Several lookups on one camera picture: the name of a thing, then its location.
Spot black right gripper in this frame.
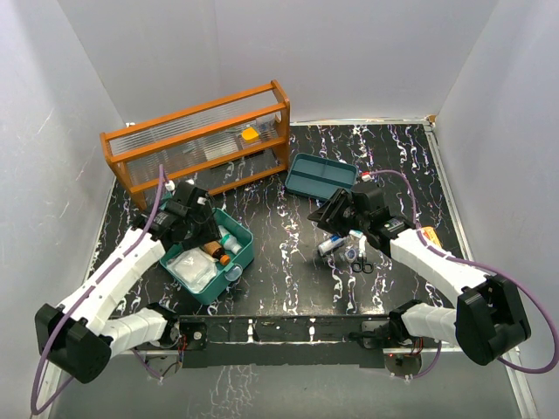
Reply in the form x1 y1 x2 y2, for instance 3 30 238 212
309 189 369 237

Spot white blue ointment tube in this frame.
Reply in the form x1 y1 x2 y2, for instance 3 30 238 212
317 235 346 257

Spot dark teal divider tray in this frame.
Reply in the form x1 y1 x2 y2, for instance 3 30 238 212
285 153 358 201

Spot brown medicine bottle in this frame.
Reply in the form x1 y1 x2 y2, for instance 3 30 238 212
202 241 231 266

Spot small tape roll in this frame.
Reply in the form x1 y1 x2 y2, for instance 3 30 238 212
343 247 359 263

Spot white green-labelled bottle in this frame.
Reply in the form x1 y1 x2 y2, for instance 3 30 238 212
218 225 243 255

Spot clear bag of gauze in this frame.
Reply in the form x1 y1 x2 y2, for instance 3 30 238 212
166 248 217 293

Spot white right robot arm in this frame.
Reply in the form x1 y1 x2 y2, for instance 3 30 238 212
308 185 531 366

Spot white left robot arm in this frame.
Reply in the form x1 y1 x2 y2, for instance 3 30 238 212
34 181 219 383

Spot teal medicine kit box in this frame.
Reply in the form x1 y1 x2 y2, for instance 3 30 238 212
160 209 254 306

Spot blue white bandage packet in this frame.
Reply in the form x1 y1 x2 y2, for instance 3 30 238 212
349 230 363 239

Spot black small scissors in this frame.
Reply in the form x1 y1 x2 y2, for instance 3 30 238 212
351 237 374 274

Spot orange wooden shelf rack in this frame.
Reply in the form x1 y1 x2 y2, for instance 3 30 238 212
100 79 291 210

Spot orange block on shelf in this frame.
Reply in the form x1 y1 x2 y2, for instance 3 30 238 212
241 127 259 144

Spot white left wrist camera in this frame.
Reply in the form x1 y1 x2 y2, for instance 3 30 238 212
164 180 183 196

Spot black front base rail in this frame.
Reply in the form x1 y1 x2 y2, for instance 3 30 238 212
130 305 442 370

